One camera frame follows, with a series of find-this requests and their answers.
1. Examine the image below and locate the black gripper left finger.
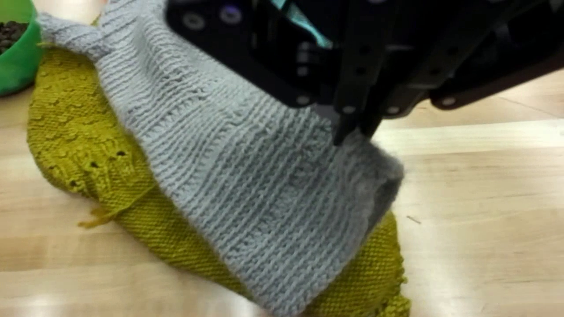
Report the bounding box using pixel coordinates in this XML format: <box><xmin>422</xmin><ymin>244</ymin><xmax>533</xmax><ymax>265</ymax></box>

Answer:
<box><xmin>163</xmin><ymin>0</ymin><xmax>368</xmax><ymax>146</ymax></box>

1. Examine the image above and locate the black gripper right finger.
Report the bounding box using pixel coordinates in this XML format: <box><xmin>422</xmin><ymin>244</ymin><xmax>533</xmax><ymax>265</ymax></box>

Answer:
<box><xmin>357</xmin><ymin>0</ymin><xmax>564</xmax><ymax>140</ymax></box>

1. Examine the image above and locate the grey knitted cloth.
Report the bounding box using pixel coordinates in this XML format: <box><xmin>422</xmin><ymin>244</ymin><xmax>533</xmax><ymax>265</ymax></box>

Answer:
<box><xmin>35</xmin><ymin>0</ymin><xmax>405</xmax><ymax>317</ymax></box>

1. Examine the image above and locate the yellow-green knitted cloth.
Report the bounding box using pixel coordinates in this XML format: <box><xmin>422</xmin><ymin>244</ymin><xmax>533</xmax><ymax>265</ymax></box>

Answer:
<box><xmin>24</xmin><ymin>45</ymin><xmax>412</xmax><ymax>317</ymax></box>

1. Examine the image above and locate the green plastic bowl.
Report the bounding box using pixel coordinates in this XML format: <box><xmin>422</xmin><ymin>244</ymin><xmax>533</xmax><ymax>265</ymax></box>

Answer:
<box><xmin>0</xmin><ymin>0</ymin><xmax>43</xmax><ymax>98</ymax></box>

